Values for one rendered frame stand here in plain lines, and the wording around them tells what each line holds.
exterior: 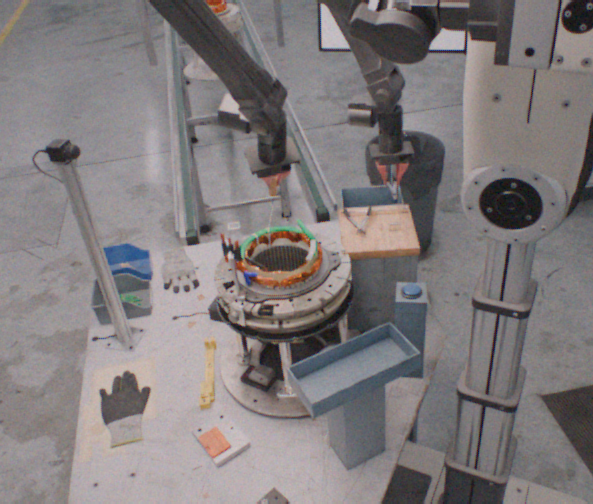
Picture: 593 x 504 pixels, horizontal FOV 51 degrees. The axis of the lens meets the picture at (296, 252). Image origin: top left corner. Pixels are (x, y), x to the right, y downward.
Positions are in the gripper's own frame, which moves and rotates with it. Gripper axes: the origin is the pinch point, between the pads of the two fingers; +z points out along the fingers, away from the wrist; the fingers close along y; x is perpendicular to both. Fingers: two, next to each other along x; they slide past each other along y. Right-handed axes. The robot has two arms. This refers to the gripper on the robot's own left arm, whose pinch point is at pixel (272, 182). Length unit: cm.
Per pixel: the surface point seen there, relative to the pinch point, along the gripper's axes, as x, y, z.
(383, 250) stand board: 9.2, -25.4, 25.1
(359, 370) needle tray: 39.1, -6.2, 16.9
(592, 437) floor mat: 54, -104, 121
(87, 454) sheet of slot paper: 29, 55, 46
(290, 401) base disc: 32, 6, 44
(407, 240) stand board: 8.0, -32.5, 25.5
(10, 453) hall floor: -15, 105, 148
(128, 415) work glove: 22, 44, 48
